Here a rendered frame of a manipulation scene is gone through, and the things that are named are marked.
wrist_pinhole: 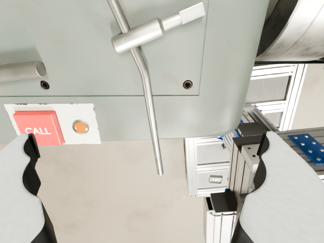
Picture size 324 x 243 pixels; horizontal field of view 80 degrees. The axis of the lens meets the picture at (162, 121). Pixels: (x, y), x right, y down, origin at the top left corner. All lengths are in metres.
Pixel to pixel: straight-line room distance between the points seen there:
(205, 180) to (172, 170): 0.37
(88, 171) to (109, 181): 0.24
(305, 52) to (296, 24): 0.08
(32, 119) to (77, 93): 0.08
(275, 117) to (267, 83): 0.31
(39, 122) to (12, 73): 0.08
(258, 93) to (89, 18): 1.43
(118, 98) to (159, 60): 0.08
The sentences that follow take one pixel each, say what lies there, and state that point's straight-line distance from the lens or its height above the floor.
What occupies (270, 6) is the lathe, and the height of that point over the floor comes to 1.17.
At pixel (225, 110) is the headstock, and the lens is 0.32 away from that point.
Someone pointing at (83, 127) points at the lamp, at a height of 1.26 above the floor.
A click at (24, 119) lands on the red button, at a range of 0.36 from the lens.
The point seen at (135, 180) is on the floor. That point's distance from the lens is 2.26.
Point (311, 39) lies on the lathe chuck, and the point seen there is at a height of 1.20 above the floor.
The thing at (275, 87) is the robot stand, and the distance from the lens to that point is 1.64.
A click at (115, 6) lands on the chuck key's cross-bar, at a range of 0.26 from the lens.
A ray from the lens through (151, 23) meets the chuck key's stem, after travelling 0.25.
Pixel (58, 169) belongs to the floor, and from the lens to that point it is 2.37.
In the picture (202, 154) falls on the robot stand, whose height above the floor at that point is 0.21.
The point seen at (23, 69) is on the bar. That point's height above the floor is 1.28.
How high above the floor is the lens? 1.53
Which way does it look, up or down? 60 degrees down
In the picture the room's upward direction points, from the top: 178 degrees clockwise
